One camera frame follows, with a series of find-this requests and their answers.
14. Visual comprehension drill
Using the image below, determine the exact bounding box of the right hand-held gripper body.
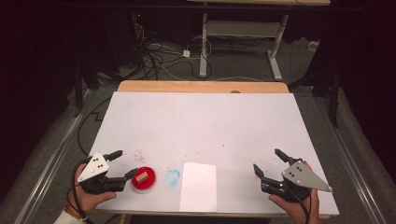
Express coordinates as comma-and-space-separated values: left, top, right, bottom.
261, 156, 333, 203

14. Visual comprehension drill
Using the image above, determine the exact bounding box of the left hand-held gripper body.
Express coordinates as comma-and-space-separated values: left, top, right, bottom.
77, 151, 126, 196

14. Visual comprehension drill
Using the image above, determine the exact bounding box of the small wooden stamp block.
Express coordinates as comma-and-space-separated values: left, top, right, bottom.
134, 171, 149, 184

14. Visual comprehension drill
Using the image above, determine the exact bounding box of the red round lid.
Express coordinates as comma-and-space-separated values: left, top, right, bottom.
131, 166, 157, 194

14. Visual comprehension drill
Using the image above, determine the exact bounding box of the person's right hand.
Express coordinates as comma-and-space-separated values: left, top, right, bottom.
268, 160, 322, 224

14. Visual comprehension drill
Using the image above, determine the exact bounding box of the person's left hand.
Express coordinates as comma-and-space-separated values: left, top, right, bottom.
72, 162, 118, 217

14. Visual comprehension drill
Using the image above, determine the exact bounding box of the white paper sheet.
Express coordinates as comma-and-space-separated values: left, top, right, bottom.
178, 161, 219, 214

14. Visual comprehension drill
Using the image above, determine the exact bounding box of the large white board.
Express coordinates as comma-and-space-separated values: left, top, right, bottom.
88, 91, 341, 217

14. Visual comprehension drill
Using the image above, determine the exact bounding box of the wooden table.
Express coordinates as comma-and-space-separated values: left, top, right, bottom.
117, 79, 290, 94

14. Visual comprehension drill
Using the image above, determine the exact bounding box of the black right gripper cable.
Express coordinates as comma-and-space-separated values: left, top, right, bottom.
290, 186, 313, 224

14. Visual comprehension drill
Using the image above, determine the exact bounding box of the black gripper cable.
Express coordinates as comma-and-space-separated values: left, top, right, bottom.
65, 158, 94, 224
290, 186, 313, 224

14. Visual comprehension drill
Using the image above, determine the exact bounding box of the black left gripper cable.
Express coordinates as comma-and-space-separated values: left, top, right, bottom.
65, 158, 94, 224

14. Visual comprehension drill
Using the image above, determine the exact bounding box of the metal floor rail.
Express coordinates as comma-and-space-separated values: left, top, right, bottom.
313, 94, 389, 224
12, 88, 98, 224

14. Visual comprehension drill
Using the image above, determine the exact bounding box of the black floor cable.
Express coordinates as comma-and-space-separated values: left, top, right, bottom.
77, 97, 112, 157

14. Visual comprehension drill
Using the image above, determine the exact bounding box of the orange bracelet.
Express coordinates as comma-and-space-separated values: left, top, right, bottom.
63, 204, 84, 221

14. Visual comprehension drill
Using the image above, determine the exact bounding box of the tangle of floor cables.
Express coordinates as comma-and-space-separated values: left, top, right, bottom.
122, 12, 219, 82

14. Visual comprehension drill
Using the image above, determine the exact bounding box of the white metal desk frame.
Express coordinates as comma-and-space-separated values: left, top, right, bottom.
186, 0, 332, 82

